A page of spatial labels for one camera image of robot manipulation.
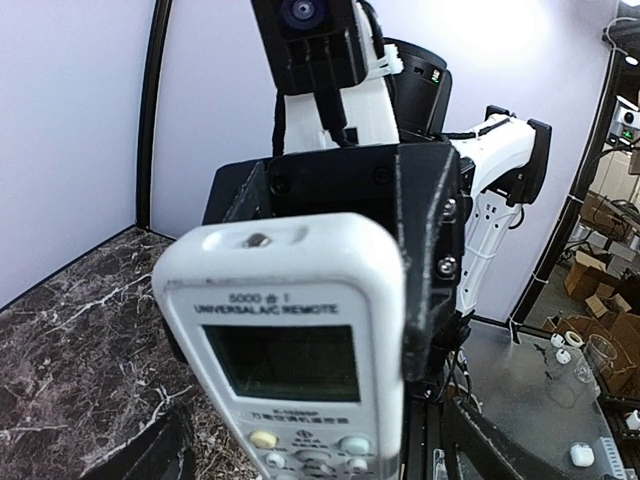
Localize white remote control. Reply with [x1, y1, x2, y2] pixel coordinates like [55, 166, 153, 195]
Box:
[152, 213, 405, 479]

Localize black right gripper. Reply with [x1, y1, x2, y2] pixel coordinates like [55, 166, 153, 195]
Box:
[203, 142, 466, 397]

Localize white earbud case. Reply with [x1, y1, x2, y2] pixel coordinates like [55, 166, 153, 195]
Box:
[569, 442, 595, 468]

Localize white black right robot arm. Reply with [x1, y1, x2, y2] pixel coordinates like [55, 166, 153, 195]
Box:
[204, 34, 552, 383]

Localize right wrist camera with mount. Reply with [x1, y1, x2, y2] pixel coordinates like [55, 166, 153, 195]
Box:
[251, 0, 403, 156]

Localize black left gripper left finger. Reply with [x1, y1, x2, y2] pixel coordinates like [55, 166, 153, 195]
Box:
[89, 407, 195, 479]

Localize black right corner frame post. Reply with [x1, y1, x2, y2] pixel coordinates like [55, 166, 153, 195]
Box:
[135, 0, 173, 230]

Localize cardboard boxes in background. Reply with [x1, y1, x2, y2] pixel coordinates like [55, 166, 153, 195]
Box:
[542, 192, 640, 396]

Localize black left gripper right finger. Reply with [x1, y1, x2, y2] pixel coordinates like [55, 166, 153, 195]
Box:
[444, 397, 570, 480]

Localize clear glass beaker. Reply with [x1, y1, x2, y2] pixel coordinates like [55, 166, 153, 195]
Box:
[574, 334, 618, 383]

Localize black outer frame post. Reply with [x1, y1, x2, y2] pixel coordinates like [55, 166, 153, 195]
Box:
[507, 54, 626, 346]

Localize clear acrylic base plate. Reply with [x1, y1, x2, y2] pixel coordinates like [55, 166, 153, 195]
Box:
[459, 323, 627, 479]

